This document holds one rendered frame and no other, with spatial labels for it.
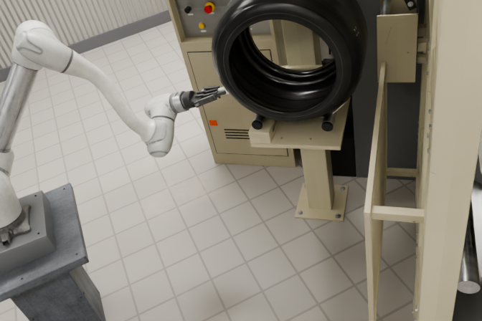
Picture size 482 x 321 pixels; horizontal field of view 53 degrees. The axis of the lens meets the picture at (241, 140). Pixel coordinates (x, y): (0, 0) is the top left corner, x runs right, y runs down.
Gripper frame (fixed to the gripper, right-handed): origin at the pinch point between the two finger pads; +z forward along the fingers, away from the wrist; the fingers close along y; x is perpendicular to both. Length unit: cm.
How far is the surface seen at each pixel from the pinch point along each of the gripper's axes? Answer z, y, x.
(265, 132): 12.9, -10.3, 17.2
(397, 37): 67, 19, 6
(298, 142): 23.5, -8.9, 26.2
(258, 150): -38, 59, 79
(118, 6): -218, 246, 12
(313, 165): 8, 26, 69
